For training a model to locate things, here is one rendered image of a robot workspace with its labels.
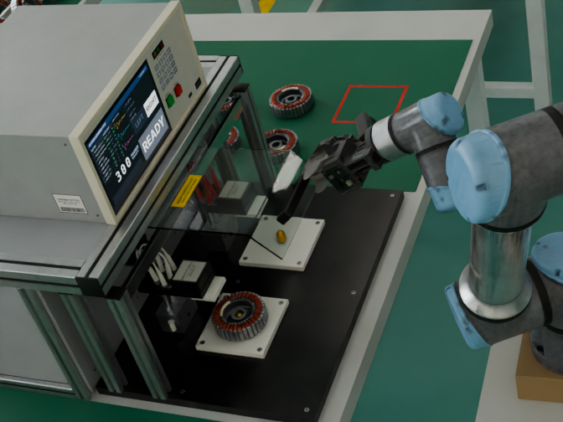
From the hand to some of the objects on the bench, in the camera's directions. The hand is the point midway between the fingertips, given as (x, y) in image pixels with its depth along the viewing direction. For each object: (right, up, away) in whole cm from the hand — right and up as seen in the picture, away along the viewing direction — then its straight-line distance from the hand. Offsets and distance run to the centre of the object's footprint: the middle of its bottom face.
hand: (308, 172), depth 200 cm
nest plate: (-5, -14, +30) cm, 34 cm away
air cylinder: (-26, -30, +20) cm, 44 cm away
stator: (-2, +20, +72) cm, 75 cm away
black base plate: (-10, -24, +24) cm, 35 cm away
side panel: (-56, -44, +17) cm, 73 cm away
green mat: (-8, +20, +75) cm, 78 cm away
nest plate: (-13, -31, +14) cm, 36 cm away
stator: (-13, -30, +13) cm, 35 cm away
